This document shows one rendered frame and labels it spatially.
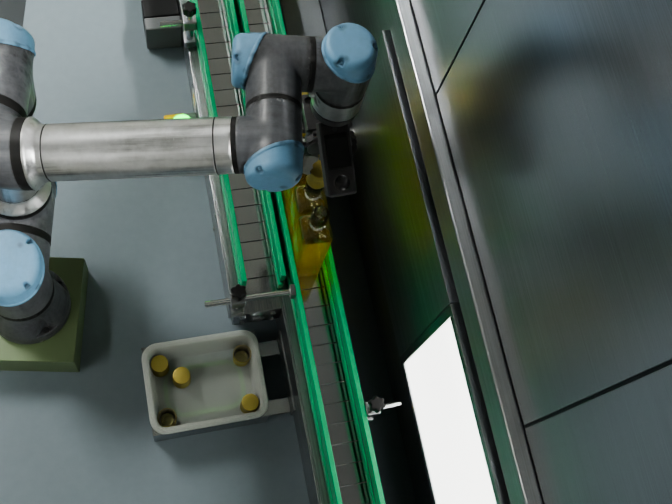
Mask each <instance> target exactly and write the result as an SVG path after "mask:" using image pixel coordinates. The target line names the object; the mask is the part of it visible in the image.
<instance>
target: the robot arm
mask: <svg viewBox="0 0 672 504"><path fill-rule="evenodd" d="M377 55H378V47H377V43H376V40H375V38H374V37H373V35H372V34H371V33H370V32H369V31H368V30H367V29H366V28H364V27H363V26H360V25H358V24H355V23H342V24H340V25H337V26H334V27H333V28H332V29H330V30H329V32H328V33H327V34H326V36H325V37H323V36H314V37H312V36H297V35H282V34H268V32H263V33H252V32H249V33H239V34H237V35H236V36H235V37H234V39H233V43H232V61H231V83H232V85H233V86H234V87H235V88H242V89H243V90H245V99H246V107H245V116H237V117H232V116H226V117H202V118H177V119H153V120H129V121H104V122H80V123H55V124H42V123H41V122H40V121H39V120H38V119H36V118H35V117H32V116H33V114H34V112H35V109H36V103H37V100H36V92H35V86H34V80H33V62H34V57H35V56H36V52H35V41H34V39H33V37H32V35H31V34H30V33H29V32H28V31H27V30H26V29H24V28H23V27H21V26H20V25H18V24H15V23H13V22H11V21H9V20H6V19H3V18H0V335H1V336H2V337H3V338H5V339H7V340H8V341H11V342H14V343H17V344H36V343H40V342H43V341H45V340H47V339H49V338H51V337H52V336H54V335H55V334H56V333H58V332H59V331H60V330H61V328H62V327H63V326H64V324H65V323H66V321H67V319H68V317H69V314H70V310H71V298H70V294H69V291H68V289H67V287H66V285H65V283H64V281H63V280H62V279H61V278H60V277H59V276H58V275H57V274H56V273H54V272H53V271H51V270H49V259H50V249H51V238H52V227H53V217H54V206H55V198H56V195H57V181H81V180H105V179H128V178H152V177H175V176H199V175H222V174H244V175H245V179H246V181H247V183H248V184H249V185H250V186H251V187H253V188H255V189H257V190H267V191H268V192H279V191H284V190H287V189H290V188H292V187H294V186H295V185H296V184H297V183H298V182H299V181H300V179H301V177H302V173H303V174H306V175H310V174H311V169H313V166H312V165H313V164H314V163H315V162H317V161H318V159H319V156H318V155H320V159H321V167H322V174H323V181H324V188H325V194H326V196H327V197H330V198H333V197H339V196H345V195H351V194H355V193H356V192H357V185H356V178H355V170H354V162H353V155H354V154H355V153H356V151H357V145H356V143H357V139H356V136H354V132H353V131H350V127H352V122H351V121H352V120H353V119H354V117H355V116H356V114H357V113H358V111H359V109H360V107H361V104H362V101H363V99H364V96H365V93H366V89H367V86H368V84H369V81H370V78H371V77H372V75H373V73H374V71H375V64H376V59H377ZM302 92H309V94H307V95H302ZM302 133H306V135H305V139H304V138H303V136H302Z"/></svg>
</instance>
